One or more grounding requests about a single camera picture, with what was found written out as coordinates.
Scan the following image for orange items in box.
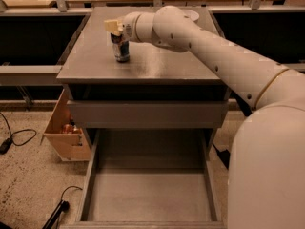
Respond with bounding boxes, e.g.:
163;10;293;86
62;124;81;134

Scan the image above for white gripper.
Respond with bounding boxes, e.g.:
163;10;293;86
104;12;141;45

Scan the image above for black cable bottom left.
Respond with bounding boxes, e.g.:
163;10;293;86
42;185;84;229

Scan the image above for closed grey top drawer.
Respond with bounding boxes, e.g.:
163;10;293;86
67;100;228;129

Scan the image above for cardboard box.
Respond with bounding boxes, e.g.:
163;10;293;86
44;92;92;161

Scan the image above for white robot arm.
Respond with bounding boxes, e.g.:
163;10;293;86
104;6;305;229

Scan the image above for black power adapter right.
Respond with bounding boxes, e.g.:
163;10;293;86
213;145;231;168

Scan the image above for white ceramic bowl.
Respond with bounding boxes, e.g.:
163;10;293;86
183;10;199;23

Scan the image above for redbull can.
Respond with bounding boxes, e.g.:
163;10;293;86
112;38;130;63

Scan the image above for grey drawer cabinet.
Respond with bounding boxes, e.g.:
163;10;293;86
56;6;241;164

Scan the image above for black cable with adapter left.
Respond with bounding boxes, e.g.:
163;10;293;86
0;112;38;156

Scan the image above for open grey middle drawer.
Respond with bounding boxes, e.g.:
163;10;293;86
60;129;227;229

